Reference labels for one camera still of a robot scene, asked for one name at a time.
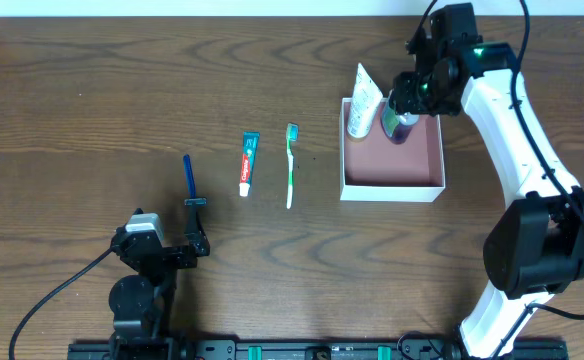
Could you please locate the black mounting rail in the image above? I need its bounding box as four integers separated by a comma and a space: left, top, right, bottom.
67, 338, 569, 360

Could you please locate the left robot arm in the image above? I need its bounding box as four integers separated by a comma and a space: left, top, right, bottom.
108, 198, 210, 360

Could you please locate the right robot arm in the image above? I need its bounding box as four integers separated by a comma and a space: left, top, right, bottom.
381, 3, 584, 359

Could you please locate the green white toothbrush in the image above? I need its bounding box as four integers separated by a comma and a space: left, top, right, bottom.
286, 123, 299, 209

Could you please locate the Colgate toothpaste tube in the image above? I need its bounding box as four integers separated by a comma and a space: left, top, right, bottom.
239, 132, 260, 197

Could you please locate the clear pump bottle green label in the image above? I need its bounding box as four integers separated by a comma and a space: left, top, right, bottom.
380, 103, 420, 144

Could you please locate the white lotion tube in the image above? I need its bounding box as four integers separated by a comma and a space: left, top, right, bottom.
347, 63, 383, 139

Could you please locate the white box pink interior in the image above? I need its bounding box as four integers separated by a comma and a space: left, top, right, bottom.
339, 98, 446, 203

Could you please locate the blue disposable razor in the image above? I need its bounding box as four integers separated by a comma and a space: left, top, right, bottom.
183, 154, 207, 206

